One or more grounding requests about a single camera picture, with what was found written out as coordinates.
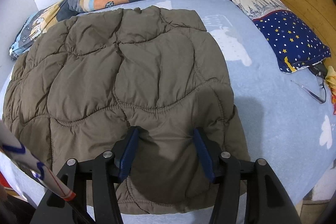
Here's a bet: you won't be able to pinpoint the yellow orange cloth item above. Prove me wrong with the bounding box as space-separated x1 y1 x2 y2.
325 71 336 114

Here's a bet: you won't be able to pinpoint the clear frame eyeglasses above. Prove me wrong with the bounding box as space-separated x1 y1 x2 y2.
291 63 327 104

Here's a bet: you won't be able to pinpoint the olive quilted hooded jacket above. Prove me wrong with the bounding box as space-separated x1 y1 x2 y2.
3 6 249 214

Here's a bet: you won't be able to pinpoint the navy star patterned pillow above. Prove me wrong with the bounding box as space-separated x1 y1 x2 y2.
230 0 331 73

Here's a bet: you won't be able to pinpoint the light blue cloud bedsheet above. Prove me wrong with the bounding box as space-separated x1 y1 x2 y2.
0 0 336 224

